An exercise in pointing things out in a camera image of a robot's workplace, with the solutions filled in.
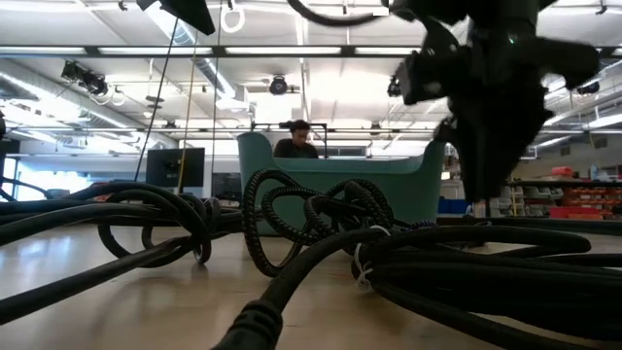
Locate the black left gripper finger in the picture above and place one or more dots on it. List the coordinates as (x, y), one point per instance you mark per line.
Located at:
(192, 14)

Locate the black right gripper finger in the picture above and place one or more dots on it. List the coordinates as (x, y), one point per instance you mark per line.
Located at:
(491, 165)

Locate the teal plastic bin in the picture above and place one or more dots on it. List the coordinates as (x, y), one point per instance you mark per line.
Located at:
(418, 185)

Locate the black overhead light bar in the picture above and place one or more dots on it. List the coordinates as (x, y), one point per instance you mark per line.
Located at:
(218, 51)

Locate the blue storage bins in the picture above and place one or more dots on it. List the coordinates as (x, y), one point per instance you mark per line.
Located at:
(452, 205)

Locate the storage shelf with bins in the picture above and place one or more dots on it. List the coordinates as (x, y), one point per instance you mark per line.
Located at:
(559, 184)

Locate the black computer monitor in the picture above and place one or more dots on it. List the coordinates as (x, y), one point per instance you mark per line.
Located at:
(175, 167)

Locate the person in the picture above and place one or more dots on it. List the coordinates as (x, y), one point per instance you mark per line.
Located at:
(296, 146)

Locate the small dark screen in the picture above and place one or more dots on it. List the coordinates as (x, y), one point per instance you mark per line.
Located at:
(226, 187)

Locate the black ceiling camera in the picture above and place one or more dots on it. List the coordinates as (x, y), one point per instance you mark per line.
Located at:
(85, 80)
(588, 88)
(278, 85)
(393, 88)

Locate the black aluminium table frame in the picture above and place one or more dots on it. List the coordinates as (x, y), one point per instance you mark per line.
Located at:
(607, 226)

